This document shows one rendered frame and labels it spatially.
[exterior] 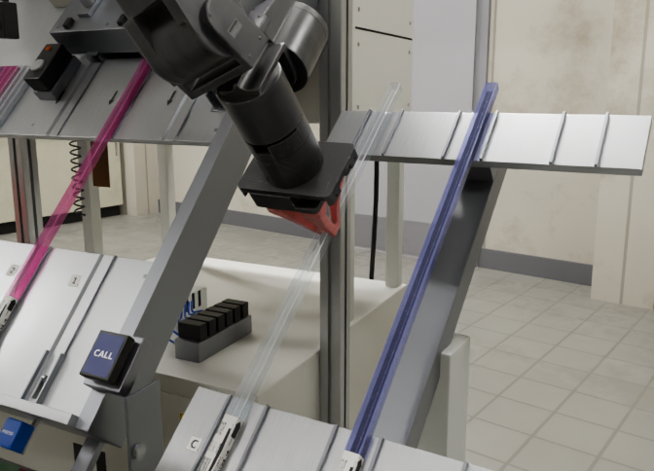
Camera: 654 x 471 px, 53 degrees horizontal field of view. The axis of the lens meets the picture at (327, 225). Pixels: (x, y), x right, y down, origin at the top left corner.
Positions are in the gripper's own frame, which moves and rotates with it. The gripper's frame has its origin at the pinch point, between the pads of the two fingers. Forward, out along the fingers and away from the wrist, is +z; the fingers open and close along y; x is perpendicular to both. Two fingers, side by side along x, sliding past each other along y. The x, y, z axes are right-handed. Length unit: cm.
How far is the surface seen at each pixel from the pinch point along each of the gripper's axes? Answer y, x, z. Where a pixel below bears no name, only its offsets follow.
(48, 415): 22.8, 26.2, 2.9
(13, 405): 28.0, 26.6, 2.7
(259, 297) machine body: 48, -19, 59
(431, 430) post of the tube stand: -12.8, 13.4, 13.2
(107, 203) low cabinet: 409, -186, 286
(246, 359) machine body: 29.7, 1.9, 39.7
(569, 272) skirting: 29, -182, 282
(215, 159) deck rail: 20.1, -8.3, 0.9
